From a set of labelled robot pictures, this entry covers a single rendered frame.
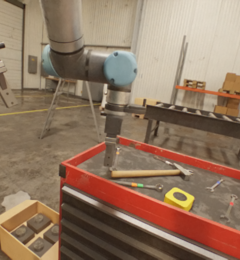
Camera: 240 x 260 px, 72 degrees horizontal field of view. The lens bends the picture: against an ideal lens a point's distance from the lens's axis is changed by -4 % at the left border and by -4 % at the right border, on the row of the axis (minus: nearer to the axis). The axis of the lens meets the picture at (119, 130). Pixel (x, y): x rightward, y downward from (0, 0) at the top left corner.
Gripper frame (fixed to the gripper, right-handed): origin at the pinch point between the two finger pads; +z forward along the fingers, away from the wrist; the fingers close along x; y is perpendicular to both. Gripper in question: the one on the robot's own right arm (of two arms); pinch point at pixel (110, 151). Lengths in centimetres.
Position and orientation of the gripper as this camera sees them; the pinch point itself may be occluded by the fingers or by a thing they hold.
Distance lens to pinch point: 58.2
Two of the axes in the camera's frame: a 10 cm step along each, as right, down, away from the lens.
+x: -0.4, 2.7, -9.6
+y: -9.9, -1.4, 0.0
